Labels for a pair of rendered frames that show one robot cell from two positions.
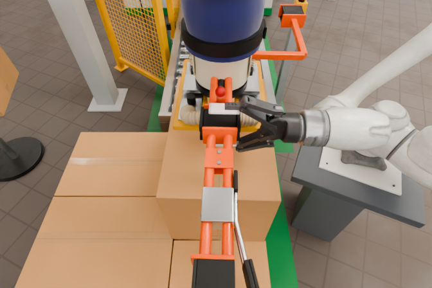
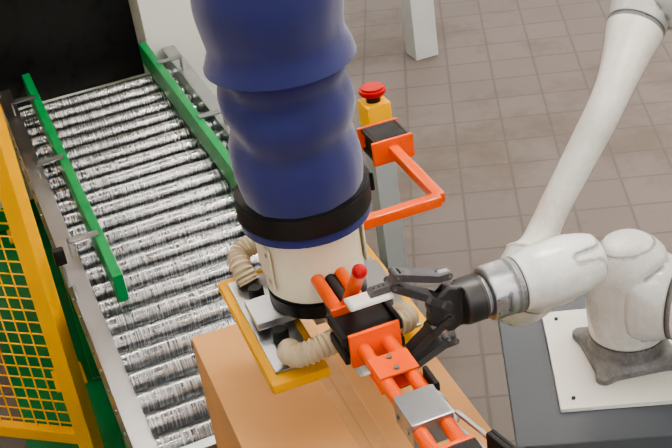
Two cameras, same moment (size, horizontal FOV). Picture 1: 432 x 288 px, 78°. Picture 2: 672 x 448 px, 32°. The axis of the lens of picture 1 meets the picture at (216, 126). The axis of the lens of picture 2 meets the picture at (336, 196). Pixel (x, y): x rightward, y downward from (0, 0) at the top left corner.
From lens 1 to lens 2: 1.19 m
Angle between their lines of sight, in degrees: 24
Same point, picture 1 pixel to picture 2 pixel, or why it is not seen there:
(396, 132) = (654, 277)
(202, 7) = (283, 172)
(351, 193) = (641, 430)
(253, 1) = (349, 143)
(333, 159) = (581, 386)
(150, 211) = not seen: outside the picture
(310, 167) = (546, 418)
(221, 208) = (430, 406)
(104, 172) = not seen: outside the picture
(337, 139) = (540, 287)
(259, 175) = not seen: hidden behind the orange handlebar
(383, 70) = (563, 178)
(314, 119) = (496, 270)
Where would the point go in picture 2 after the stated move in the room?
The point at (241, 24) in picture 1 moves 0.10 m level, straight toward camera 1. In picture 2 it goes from (343, 178) to (362, 208)
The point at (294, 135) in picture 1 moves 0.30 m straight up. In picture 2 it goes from (480, 303) to (465, 128)
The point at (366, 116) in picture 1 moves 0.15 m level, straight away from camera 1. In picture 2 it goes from (562, 242) to (575, 193)
